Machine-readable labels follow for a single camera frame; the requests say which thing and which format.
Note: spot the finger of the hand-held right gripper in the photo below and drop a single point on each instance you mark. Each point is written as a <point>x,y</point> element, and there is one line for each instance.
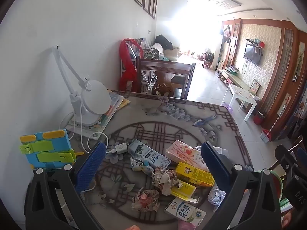
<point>301,153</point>

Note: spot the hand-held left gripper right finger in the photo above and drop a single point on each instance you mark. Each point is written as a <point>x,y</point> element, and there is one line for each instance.
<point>215,163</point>

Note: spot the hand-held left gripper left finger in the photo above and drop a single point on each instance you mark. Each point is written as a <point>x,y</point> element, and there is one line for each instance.
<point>91,165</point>

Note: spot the red basket with green rim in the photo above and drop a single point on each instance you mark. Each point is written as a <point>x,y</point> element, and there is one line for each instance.
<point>275,186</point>

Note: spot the yellow drink carton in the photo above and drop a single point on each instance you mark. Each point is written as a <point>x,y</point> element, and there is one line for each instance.
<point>194,173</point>

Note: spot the person's right hand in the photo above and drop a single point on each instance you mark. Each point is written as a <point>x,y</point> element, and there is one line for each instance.
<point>285,222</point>

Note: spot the carved wooden chair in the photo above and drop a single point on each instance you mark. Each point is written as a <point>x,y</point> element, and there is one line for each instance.
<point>296,143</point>

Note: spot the clear plastic bottle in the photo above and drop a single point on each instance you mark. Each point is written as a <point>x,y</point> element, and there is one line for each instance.
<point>221,151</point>

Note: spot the pink strawberry print carton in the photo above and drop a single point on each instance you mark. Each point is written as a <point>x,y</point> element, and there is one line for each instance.
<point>184,153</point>

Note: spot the crumpled silver blue wrapper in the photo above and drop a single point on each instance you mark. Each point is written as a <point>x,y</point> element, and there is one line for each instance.
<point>215,196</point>

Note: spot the white charger plug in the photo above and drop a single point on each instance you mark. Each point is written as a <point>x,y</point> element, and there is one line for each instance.
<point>121,148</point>

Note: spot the white power strip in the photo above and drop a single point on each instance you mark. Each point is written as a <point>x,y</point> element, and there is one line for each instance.
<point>79,130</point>

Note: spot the blue green yellow book stand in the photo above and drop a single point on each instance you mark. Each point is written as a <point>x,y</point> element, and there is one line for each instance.
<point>57,141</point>

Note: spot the flattened yellow carton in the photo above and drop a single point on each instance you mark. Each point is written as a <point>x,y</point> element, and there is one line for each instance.
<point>182,190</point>

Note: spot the crumpled blue white wrapper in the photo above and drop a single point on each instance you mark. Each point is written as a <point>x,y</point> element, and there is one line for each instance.
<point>139,164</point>

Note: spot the crumpled brown paper wrapper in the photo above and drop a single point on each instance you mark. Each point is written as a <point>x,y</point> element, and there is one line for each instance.
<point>164,178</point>

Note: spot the small red waste bin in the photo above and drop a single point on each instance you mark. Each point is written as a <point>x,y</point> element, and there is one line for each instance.
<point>259,118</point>

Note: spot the blue white carton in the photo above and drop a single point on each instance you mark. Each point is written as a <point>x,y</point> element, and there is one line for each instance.
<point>146,154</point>

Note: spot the white green milk carton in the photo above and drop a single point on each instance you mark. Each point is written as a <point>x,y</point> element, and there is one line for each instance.
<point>184,210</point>

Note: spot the purple plastic stool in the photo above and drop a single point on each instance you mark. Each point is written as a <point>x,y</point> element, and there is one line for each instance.
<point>227,106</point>

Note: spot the stack of books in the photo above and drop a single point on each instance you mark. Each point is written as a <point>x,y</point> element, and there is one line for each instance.
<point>115,107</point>

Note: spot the crumpled red brown wrapper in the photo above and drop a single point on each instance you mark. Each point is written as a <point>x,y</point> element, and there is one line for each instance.
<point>145,200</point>

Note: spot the pink wrapper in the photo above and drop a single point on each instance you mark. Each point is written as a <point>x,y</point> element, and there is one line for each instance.
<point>187,225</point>

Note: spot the white desk lamp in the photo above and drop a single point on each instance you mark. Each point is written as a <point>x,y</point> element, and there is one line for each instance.
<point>96,95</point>

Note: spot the white coffee table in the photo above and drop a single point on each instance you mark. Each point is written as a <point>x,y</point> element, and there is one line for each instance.
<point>242,93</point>

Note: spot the low television cabinet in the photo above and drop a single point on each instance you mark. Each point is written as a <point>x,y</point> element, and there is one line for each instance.
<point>236,79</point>

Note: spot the red bag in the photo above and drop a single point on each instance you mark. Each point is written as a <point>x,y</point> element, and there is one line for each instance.
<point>127,60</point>

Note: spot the dark wooden dining chair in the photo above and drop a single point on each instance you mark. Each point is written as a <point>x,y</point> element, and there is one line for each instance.
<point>165,63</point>

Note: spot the black bag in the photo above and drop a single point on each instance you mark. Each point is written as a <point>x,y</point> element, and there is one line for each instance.
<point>164,42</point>

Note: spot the square ceiling lamp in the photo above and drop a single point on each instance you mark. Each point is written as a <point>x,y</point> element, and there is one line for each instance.
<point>224,2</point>

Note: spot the small wall painting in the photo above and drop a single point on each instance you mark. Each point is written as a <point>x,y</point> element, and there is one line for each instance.
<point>285,103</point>

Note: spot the wall scroll painting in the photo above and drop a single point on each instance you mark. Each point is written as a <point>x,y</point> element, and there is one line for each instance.
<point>300,60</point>

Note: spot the wall television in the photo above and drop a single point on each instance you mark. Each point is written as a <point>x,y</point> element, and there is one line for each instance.
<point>251,54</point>

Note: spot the wall shelf with pots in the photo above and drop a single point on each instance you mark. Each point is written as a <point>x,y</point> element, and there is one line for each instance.
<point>255,43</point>

